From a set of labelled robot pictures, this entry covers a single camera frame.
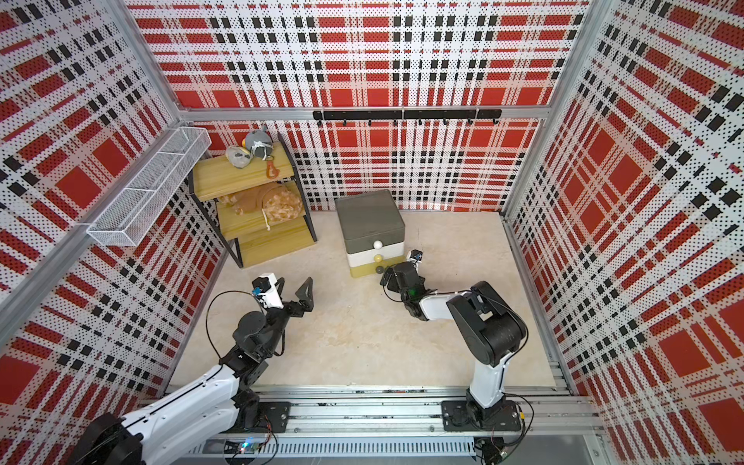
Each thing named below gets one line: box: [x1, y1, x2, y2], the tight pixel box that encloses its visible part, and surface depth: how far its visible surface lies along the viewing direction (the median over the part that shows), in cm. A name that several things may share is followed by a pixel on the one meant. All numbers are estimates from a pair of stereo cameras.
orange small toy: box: [266, 160, 279, 180], surface depth 88 cm
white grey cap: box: [224, 146, 253, 169], surface depth 86 cm
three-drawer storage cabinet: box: [335, 188, 406, 279], surface depth 94 cm
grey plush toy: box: [245, 124, 275, 161], surface depth 88 cm
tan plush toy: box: [218, 183, 305, 232], surface depth 91 cm
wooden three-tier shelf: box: [189, 131, 318, 270], surface depth 92 cm
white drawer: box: [346, 241, 405, 268], surface depth 96 cm
